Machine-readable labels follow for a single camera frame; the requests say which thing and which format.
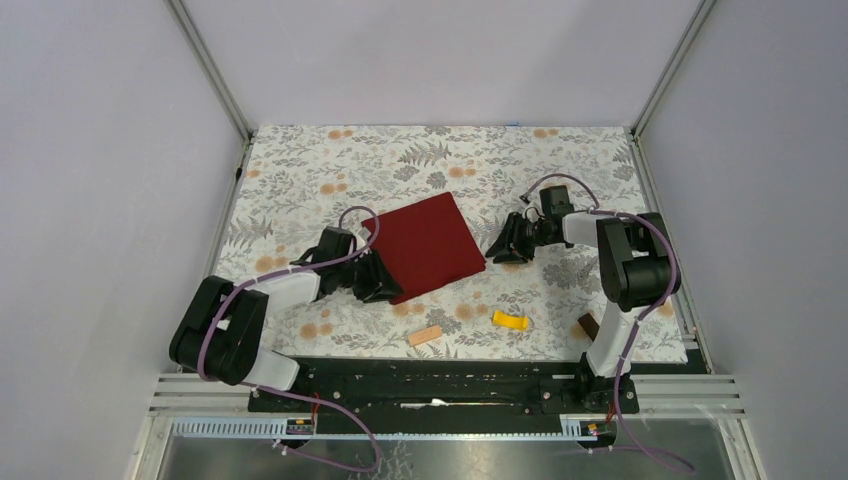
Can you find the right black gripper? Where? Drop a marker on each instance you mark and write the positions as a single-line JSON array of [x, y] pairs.
[[515, 221]]

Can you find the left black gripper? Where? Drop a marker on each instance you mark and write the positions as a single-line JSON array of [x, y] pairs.
[[379, 285]]

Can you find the dark red cloth napkin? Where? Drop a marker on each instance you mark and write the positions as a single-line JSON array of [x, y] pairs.
[[426, 246]]

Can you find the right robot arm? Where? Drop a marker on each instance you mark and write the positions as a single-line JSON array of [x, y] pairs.
[[638, 272]]

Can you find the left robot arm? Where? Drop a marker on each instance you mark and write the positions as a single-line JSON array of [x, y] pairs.
[[220, 333]]

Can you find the light wooden block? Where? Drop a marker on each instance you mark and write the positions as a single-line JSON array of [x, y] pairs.
[[424, 336]]

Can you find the floral patterned table mat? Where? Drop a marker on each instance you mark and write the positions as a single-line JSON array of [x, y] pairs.
[[300, 179]]

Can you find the yellow block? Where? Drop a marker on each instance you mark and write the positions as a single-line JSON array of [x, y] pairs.
[[501, 319]]

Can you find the dark brown block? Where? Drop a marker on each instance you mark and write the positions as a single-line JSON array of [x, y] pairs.
[[589, 326]]

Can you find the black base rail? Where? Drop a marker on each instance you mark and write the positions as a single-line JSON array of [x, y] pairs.
[[462, 397]]

